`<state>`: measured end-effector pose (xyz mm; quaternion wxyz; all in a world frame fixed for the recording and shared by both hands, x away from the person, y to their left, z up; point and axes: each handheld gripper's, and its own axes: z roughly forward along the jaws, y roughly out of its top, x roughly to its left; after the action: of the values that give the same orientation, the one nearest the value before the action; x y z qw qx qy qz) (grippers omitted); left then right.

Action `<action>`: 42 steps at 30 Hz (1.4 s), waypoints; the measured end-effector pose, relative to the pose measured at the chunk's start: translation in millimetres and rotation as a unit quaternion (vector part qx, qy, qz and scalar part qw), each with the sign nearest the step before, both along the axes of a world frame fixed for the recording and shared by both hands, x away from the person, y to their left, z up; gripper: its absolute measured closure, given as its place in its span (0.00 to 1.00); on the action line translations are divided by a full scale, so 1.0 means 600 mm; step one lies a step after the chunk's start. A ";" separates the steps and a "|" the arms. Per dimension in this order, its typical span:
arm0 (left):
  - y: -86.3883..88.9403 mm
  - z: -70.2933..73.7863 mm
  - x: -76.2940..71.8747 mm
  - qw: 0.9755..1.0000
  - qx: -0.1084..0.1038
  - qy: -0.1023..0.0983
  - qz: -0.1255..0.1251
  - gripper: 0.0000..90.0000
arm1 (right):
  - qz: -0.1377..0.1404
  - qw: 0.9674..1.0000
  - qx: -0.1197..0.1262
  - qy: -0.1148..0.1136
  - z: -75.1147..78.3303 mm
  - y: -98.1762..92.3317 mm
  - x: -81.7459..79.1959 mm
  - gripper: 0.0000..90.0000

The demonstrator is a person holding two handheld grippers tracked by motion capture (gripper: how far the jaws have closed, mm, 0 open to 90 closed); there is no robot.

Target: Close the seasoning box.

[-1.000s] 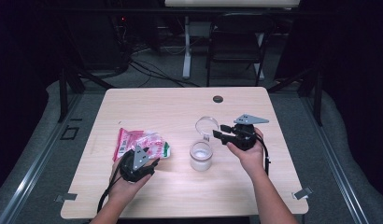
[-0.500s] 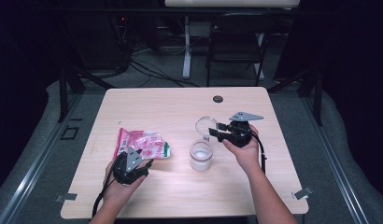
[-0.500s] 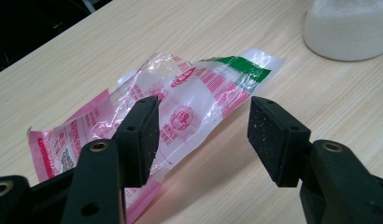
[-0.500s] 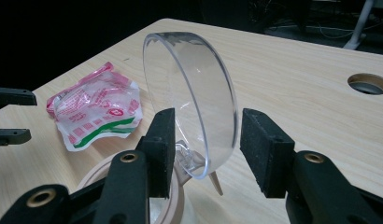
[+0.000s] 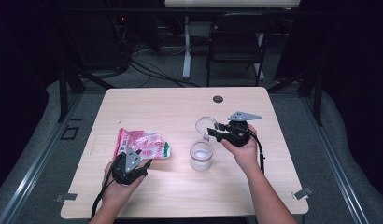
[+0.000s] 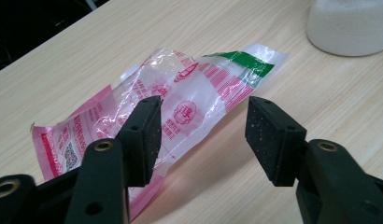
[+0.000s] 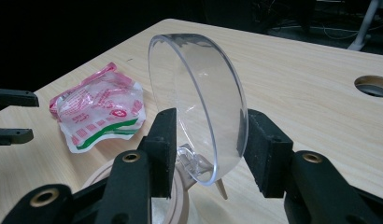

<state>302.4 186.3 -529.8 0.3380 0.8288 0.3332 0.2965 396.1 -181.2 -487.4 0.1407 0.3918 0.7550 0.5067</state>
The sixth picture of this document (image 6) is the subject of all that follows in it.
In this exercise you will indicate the clear glass jar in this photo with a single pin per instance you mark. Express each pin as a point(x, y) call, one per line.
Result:
point(351, 28)

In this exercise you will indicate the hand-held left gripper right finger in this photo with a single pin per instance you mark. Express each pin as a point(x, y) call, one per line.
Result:
point(273, 143)

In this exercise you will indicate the pink and white plastic bag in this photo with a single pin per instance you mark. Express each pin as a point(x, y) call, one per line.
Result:
point(195, 102)

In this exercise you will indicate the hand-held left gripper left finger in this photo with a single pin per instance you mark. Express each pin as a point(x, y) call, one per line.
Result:
point(139, 146)

